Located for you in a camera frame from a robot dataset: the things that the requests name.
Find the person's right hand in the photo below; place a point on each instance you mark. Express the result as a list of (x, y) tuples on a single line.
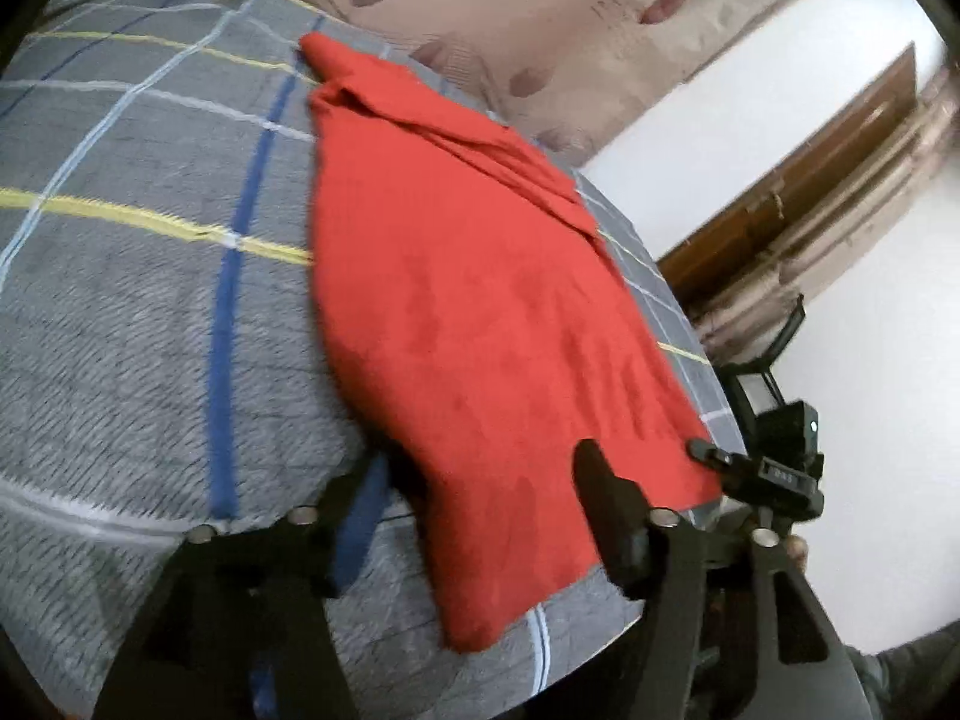
[(796, 549)]

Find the brown wooden door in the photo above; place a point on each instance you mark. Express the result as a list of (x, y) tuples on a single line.
[(825, 157)]

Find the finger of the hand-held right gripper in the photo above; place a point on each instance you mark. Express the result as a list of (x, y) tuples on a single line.
[(716, 456)]

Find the person's right forearm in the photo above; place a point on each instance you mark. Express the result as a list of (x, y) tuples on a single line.
[(907, 679)]

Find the red knit sweater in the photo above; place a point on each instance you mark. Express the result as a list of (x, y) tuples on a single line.
[(465, 315)]

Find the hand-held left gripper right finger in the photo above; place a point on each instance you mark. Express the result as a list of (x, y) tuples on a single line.
[(615, 514)]

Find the grey plaid blanket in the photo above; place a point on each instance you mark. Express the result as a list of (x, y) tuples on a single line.
[(112, 315)]

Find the beige leaf print curtain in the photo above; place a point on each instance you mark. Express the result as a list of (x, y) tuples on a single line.
[(525, 30)]

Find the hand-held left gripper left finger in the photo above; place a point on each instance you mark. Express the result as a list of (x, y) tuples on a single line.
[(358, 532)]

